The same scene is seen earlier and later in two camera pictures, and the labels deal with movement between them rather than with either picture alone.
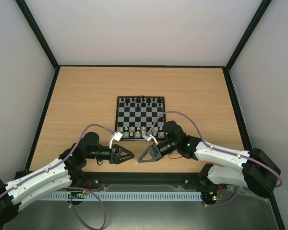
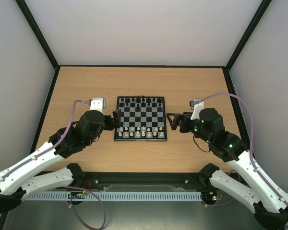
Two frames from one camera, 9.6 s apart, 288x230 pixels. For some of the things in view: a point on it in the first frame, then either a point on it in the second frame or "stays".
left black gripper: (115, 155) -> (110, 126)
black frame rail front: (138, 178) stays
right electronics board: (212, 195) stays
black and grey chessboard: (135, 114) stays
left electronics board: (78, 195) stays
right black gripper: (156, 150) -> (182, 122)
